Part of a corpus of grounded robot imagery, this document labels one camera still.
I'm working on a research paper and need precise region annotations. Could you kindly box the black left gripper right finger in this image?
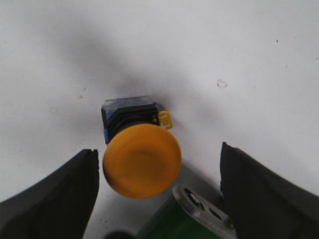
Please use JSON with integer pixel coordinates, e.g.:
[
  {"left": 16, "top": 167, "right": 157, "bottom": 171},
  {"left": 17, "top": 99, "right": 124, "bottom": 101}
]
[{"left": 220, "top": 143, "right": 319, "bottom": 239}]

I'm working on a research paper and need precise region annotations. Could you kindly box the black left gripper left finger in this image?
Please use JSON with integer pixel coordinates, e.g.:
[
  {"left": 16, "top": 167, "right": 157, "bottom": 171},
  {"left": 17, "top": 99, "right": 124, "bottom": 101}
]
[{"left": 0, "top": 149, "right": 99, "bottom": 239}]

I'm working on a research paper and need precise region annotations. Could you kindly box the green conveyor belt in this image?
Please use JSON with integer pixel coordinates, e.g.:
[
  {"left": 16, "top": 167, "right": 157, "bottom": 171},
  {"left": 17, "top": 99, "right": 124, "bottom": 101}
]
[{"left": 136, "top": 196, "right": 220, "bottom": 239}]

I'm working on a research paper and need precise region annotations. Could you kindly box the aluminium conveyor side rail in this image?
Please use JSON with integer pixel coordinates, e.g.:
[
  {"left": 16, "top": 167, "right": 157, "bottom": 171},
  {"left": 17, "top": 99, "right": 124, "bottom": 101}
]
[{"left": 172, "top": 183, "right": 237, "bottom": 239}]

